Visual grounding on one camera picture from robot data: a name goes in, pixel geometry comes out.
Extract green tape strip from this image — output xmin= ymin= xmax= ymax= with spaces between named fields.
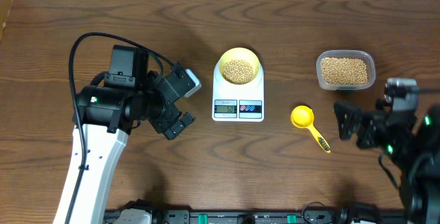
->
xmin=338 ymin=89 xmax=353 ymax=94

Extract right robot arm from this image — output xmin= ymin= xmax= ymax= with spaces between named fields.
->
xmin=333 ymin=102 xmax=439 ymax=223

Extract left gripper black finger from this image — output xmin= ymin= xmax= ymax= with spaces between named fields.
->
xmin=180 ymin=112 xmax=195 ymax=126
xmin=163 ymin=120 xmax=186 ymax=140

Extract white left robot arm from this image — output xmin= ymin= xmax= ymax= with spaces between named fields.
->
xmin=54 ymin=45 xmax=201 ymax=223

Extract white digital kitchen scale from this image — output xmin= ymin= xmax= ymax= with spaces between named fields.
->
xmin=212 ymin=60 xmax=265 ymax=122

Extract soybeans in container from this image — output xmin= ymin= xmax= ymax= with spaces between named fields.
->
xmin=320 ymin=57 xmax=368 ymax=85

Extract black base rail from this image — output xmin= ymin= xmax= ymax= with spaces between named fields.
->
xmin=102 ymin=199 xmax=406 ymax=224

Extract yellow plastic bowl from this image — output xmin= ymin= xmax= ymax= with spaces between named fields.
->
xmin=219 ymin=47 xmax=261 ymax=83

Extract clear plastic container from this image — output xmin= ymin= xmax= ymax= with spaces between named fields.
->
xmin=316 ymin=49 xmax=376 ymax=91

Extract yellow measuring scoop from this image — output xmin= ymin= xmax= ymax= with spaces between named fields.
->
xmin=290 ymin=105 xmax=331 ymax=153

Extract soybeans in bowl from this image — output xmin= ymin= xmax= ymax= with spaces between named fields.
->
xmin=223 ymin=59 xmax=254 ymax=85

